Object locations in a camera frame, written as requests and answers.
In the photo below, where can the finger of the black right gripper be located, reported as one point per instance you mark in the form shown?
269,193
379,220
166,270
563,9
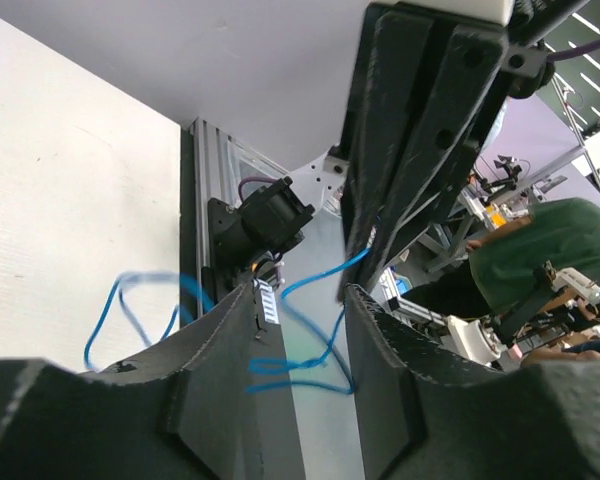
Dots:
433,162
391,47

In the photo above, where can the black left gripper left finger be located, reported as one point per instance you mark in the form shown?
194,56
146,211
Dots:
171,411

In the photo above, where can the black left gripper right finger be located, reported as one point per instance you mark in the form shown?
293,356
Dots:
424,412

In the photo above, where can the person in green shirt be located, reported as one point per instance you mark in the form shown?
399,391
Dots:
500,269

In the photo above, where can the right white cable duct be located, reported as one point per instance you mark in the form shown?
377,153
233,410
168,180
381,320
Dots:
268,301

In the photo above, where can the aluminium frame rail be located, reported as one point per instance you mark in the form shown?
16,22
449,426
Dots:
220,163

